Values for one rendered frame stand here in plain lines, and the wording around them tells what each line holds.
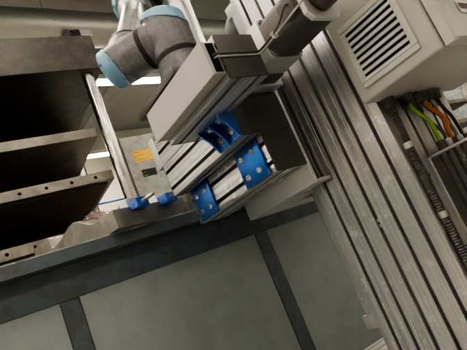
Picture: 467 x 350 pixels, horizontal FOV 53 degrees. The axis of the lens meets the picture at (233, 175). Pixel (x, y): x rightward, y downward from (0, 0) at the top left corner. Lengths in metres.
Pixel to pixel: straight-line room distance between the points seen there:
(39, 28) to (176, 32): 4.19
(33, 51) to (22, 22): 2.81
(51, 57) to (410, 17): 1.94
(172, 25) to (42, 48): 1.38
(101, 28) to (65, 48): 3.08
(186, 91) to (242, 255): 0.77
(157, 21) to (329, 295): 1.04
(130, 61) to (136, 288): 0.62
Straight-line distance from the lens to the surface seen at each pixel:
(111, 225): 1.32
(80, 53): 2.56
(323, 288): 1.66
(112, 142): 2.36
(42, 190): 2.28
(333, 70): 1.02
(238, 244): 1.52
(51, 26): 5.40
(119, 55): 1.27
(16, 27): 5.29
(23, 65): 2.46
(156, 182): 2.48
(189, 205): 1.51
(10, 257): 2.19
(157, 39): 1.23
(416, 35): 0.86
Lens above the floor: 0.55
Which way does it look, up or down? 12 degrees up
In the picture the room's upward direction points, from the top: 23 degrees counter-clockwise
